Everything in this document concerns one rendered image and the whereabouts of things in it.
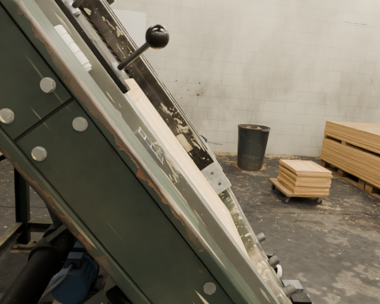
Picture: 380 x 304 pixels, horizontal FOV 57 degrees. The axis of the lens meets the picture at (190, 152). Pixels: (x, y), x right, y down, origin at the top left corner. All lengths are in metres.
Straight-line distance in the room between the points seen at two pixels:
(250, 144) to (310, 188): 1.42
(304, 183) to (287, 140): 2.64
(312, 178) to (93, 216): 3.82
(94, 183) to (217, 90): 5.80
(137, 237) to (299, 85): 6.29
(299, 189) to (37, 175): 3.84
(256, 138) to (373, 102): 2.87
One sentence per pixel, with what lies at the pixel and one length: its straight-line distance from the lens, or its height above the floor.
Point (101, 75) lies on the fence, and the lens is 0.61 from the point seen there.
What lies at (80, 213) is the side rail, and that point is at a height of 1.21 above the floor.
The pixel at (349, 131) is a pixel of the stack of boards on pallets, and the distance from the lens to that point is 5.56.
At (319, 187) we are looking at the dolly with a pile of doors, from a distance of 4.22.
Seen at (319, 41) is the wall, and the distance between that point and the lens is 6.76.
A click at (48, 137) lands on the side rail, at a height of 1.28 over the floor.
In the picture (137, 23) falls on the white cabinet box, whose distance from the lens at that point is 4.64.
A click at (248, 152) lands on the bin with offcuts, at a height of 0.27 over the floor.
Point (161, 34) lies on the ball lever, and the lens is 0.55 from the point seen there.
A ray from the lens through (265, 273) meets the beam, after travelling 0.90.
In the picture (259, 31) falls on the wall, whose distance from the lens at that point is 6.35.
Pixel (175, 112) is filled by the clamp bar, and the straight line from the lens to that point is 1.34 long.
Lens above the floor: 1.36
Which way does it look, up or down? 13 degrees down
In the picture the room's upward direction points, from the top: 5 degrees clockwise
